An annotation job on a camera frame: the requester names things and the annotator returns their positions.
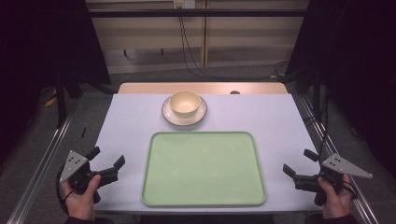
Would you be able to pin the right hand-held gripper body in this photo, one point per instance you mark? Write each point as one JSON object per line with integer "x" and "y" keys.
{"x": 337, "y": 165}

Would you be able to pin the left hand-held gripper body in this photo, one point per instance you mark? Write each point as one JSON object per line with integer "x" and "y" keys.
{"x": 76, "y": 174}

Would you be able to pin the person's left hand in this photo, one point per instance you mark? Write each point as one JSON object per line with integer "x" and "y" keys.
{"x": 80, "y": 203}

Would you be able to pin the person's right hand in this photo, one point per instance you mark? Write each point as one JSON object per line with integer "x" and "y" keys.
{"x": 337, "y": 202}

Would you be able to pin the small black stick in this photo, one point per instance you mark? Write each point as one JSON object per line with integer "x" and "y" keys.
{"x": 83, "y": 132}

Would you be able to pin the white table mat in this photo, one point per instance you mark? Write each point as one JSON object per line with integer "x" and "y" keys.
{"x": 280, "y": 124}

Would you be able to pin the white plate with dark rim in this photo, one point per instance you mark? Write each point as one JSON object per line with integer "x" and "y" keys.
{"x": 169, "y": 118}

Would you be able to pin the yellow floor object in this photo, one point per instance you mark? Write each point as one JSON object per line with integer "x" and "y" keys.
{"x": 50, "y": 101}

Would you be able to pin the green tray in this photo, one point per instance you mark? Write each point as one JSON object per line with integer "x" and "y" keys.
{"x": 204, "y": 169}

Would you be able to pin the cream bowl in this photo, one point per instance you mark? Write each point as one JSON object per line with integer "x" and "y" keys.
{"x": 185, "y": 102}

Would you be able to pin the dark table grommet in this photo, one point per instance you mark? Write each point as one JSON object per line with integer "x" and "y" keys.
{"x": 234, "y": 92}

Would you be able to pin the black curtain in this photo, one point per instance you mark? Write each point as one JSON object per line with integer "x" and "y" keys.
{"x": 358, "y": 62}
{"x": 37, "y": 46}

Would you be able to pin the black horizontal bar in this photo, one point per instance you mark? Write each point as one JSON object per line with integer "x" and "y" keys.
{"x": 218, "y": 13}

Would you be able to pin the aluminium rail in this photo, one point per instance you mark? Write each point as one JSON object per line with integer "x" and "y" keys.
{"x": 40, "y": 171}
{"x": 314, "y": 121}

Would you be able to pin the black stand post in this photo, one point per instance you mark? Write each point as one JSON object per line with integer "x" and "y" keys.
{"x": 61, "y": 102}

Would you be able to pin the white wall socket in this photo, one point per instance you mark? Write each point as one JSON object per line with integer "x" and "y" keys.
{"x": 184, "y": 3}

